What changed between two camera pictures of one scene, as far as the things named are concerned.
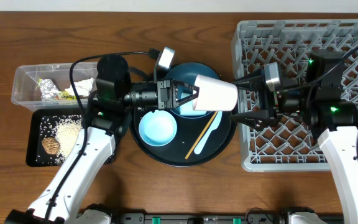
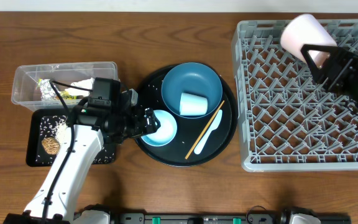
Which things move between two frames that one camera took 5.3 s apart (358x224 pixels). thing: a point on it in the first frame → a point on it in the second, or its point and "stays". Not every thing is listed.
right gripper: x=271 y=105 → x=342 y=65
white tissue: x=83 y=87 stays
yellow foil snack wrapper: x=50 y=91 stays
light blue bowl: x=158 y=128 stays
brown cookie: x=51 y=145 stays
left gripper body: x=163 y=94 → x=142 y=125
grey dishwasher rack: x=292 y=145 stays
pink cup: x=215 y=94 → x=304 y=29
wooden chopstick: x=201 y=135 stays
